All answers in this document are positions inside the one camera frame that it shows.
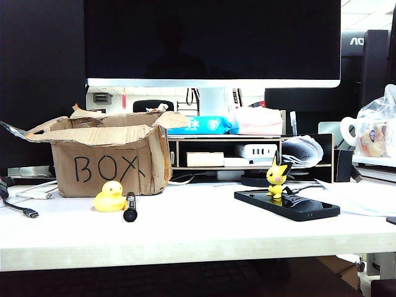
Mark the blue wet wipes pack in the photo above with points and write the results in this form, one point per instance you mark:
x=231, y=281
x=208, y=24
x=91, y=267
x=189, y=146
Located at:
x=202, y=124

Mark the black smartphone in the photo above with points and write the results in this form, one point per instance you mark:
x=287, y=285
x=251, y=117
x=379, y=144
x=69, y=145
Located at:
x=298, y=208

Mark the yellow black Pichu figurine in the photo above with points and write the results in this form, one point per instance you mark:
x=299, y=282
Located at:
x=275, y=177

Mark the black round stand base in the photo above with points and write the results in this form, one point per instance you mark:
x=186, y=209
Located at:
x=252, y=181

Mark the black AOC monitor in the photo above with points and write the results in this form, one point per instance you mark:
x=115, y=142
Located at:
x=353, y=46

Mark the black pen holder box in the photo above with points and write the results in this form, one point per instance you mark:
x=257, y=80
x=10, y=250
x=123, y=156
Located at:
x=343, y=167

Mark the black marker pen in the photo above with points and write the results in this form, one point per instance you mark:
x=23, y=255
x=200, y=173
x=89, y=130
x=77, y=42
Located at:
x=130, y=210

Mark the clear plastic bag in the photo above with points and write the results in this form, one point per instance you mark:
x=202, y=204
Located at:
x=379, y=123

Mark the brown cardboard carton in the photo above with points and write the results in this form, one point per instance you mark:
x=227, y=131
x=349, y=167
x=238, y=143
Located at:
x=340, y=267

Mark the white USB power strip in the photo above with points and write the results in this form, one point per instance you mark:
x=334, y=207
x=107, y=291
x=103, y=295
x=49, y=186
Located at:
x=258, y=151

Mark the red hanging ornament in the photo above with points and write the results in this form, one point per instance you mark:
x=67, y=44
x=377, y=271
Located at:
x=124, y=99

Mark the pink white tissue pack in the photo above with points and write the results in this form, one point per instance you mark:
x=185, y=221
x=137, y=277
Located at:
x=258, y=123

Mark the white tray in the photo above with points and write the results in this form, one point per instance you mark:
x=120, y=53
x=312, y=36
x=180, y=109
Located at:
x=372, y=161

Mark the black tall tower case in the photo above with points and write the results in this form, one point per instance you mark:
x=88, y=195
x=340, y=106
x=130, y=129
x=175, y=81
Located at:
x=375, y=68

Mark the white flat device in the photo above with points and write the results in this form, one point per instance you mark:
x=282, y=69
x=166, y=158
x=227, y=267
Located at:
x=236, y=162

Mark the white paper sheets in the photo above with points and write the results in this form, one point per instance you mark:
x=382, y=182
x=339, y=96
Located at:
x=355, y=198

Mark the cream small box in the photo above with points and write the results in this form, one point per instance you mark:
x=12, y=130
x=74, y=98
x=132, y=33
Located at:
x=205, y=159

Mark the black office chair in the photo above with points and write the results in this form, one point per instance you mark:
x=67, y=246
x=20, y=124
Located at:
x=140, y=106

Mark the yellow rubber duck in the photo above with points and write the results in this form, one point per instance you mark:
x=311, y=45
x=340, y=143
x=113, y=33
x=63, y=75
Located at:
x=108, y=202

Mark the silver flat base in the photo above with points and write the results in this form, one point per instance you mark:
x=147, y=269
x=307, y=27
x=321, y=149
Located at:
x=29, y=172

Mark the brown cardboard box marked BOX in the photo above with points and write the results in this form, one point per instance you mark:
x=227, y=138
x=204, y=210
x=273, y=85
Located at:
x=65, y=185

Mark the rolled printed papers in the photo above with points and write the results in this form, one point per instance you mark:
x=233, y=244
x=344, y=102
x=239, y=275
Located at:
x=304, y=151

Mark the large silver-framed monitor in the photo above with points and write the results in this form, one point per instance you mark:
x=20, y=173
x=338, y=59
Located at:
x=210, y=40

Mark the black flat item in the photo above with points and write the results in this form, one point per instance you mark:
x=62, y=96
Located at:
x=391, y=220

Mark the wooden black desk shelf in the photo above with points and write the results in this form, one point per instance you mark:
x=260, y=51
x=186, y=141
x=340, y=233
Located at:
x=325, y=173

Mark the crumpled white paper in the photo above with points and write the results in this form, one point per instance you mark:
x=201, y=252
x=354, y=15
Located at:
x=157, y=107

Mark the caster wheel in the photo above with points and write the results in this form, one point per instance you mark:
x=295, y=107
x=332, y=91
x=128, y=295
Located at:
x=360, y=265

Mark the dark black panel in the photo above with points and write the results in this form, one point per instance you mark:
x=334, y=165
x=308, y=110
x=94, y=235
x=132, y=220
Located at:
x=40, y=77

